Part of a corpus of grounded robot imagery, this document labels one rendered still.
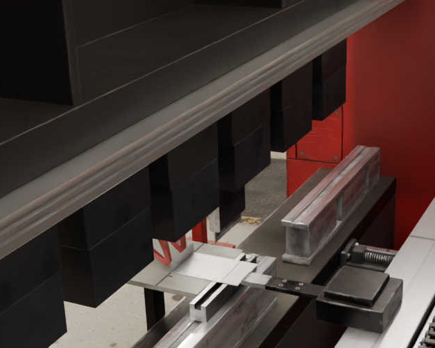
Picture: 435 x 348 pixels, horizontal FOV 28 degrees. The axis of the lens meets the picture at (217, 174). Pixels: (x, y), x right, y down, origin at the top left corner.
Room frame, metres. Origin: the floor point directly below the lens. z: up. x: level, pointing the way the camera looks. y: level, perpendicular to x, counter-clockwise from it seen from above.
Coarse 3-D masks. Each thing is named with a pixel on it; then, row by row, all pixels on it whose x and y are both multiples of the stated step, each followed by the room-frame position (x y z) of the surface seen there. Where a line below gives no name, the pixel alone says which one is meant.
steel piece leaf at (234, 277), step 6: (240, 264) 1.37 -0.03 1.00; (246, 264) 1.37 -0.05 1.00; (252, 264) 1.37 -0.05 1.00; (234, 270) 1.35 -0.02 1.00; (240, 270) 1.35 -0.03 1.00; (246, 270) 1.35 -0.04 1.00; (252, 270) 1.35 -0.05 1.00; (228, 276) 1.33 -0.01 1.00; (234, 276) 1.33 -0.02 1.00; (240, 276) 1.33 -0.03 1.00; (222, 282) 1.31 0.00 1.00; (228, 282) 1.31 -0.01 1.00; (234, 282) 1.31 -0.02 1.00; (240, 282) 1.31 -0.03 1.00
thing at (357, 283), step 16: (352, 272) 1.27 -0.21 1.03; (368, 272) 1.26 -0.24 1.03; (272, 288) 1.28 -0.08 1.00; (288, 288) 1.28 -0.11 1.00; (304, 288) 1.27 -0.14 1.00; (320, 288) 1.27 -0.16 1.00; (336, 288) 1.21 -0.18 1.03; (352, 288) 1.21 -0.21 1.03; (368, 288) 1.21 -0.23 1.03; (384, 288) 1.23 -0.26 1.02; (400, 288) 1.24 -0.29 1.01; (320, 304) 1.20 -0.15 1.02; (336, 304) 1.19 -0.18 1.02; (352, 304) 1.18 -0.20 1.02; (368, 304) 1.18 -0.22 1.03; (384, 304) 1.18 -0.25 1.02; (320, 320) 1.20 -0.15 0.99; (336, 320) 1.19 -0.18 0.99; (352, 320) 1.17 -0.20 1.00; (368, 320) 1.16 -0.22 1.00; (384, 320) 1.16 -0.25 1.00
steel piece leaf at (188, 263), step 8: (192, 248) 1.43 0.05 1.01; (176, 256) 1.38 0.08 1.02; (184, 256) 1.40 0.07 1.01; (192, 256) 1.42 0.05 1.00; (200, 256) 1.41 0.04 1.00; (208, 256) 1.41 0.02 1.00; (216, 256) 1.41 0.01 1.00; (176, 264) 1.37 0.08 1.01; (184, 264) 1.38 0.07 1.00; (192, 264) 1.38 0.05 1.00; (200, 264) 1.38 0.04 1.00; (208, 264) 1.38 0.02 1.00; (216, 264) 1.38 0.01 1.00; (224, 264) 1.38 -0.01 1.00; (232, 264) 1.38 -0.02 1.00; (176, 272) 1.36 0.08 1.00; (184, 272) 1.35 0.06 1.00; (192, 272) 1.35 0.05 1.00; (200, 272) 1.35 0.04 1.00; (208, 272) 1.35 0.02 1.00; (216, 272) 1.35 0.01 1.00; (224, 272) 1.35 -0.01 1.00; (216, 280) 1.32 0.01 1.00
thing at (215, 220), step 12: (228, 192) 1.33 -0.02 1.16; (240, 192) 1.37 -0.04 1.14; (228, 204) 1.33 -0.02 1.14; (240, 204) 1.37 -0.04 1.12; (216, 216) 1.30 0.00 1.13; (228, 216) 1.33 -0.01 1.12; (240, 216) 1.39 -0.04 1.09; (216, 228) 1.30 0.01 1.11; (228, 228) 1.35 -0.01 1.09; (216, 240) 1.31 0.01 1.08
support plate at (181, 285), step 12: (156, 240) 1.49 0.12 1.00; (204, 252) 1.43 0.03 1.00; (216, 252) 1.43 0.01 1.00; (228, 252) 1.43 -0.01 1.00; (240, 252) 1.43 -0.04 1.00; (156, 264) 1.39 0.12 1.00; (144, 276) 1.35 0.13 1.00; (156, 276) 1.35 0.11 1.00; (168, 276) 1.35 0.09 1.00; (180, 276) 1.34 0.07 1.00; (156, 288) 1.31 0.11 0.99; (168, 288) 1.30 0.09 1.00; (180, 288) 1.30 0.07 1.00; (192, 288) 1.30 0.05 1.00; (204, 288) 1.30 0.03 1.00
